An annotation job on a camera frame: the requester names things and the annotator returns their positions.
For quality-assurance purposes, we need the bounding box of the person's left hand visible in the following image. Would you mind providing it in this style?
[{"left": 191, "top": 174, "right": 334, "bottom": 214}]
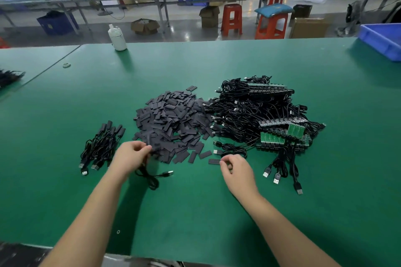
[{"left": 109, "top": 141, "right": 153, "bottom": 183}]

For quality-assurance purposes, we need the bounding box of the person's right hand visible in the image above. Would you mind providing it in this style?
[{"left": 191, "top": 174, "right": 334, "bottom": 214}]
[{"left": 219, "top": 154, "right": 259, "bottom": 196}]

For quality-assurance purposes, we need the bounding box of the black usb cable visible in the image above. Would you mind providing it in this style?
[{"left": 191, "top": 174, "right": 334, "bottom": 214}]
[{"left": 135, "top": 146, "right": 174, "bottom": 190}]

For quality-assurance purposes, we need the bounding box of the person's left forearm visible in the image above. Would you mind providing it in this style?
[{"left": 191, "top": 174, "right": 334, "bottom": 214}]
[{"left": 39, "top": 166, "right": 123, "bottom": 267}]

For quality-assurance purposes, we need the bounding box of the person's right forearm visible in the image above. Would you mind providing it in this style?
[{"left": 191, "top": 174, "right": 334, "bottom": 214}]
[{"left": 241, "top": 190, "right": 341, "bottom": 267}]

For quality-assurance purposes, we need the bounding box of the pile of black sleeve pieces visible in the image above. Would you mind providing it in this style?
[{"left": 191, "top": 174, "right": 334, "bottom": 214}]
[{"left": 132, "top": 85, "right": 220, "bottom": 165}]

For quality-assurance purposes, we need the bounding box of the white plastic bottle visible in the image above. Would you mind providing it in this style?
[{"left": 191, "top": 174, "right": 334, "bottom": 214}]
[{"left": 108, "top": 24, "right": 128, "bottom": 52}]

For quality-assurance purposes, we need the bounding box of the open cardboard box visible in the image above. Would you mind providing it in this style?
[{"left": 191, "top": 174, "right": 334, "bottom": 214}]
[
  {"left": 199, "top": 6, "right": 220, "bottom": 28},
  {"left": 131, "top": 18, "right": 160, "bottom": 36}
]

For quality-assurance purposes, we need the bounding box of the red plastic stool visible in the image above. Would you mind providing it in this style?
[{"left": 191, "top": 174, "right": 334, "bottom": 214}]
[{"left": 221, "top": 4, "right": 243, "bottom": 37}]

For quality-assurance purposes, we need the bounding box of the red stool with teal cushion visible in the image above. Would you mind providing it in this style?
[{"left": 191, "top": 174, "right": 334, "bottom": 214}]
[{"left": 254, "top": 3, "right": 294, "bottom": 40}]

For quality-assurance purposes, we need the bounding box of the dark blue plastic crate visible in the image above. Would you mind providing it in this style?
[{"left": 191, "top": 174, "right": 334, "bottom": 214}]
[{"left": 37, "top": 11, "right": 79, "bottom": 36}]

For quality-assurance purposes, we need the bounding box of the closed cardboard box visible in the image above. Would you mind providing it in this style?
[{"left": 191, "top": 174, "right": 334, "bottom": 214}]
[{"left": 289, "top": 17, "right": 329, "bottom": 39}]

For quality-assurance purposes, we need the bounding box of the blue plastic bin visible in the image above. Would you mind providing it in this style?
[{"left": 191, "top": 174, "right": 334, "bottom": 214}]
[{"left": 358, "top": 23, "right": 401, "bottom": 62}]

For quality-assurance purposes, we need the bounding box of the bundle of sleeved black cables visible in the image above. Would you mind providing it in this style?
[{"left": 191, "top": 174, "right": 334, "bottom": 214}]
[{"left": 79, "top": 120, "right": 126, "bottom": 176}]

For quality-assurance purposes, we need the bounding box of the pile of cables with circuit boards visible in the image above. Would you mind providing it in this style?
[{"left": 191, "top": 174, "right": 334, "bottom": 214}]
[{"left": 205, "top": 75, "right": 326, "bottom": 195}]

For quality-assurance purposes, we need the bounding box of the black cable pile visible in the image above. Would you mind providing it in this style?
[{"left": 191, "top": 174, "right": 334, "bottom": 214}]
[{"left": 0, "top": 70, "right": 25, "bottom": 89}]

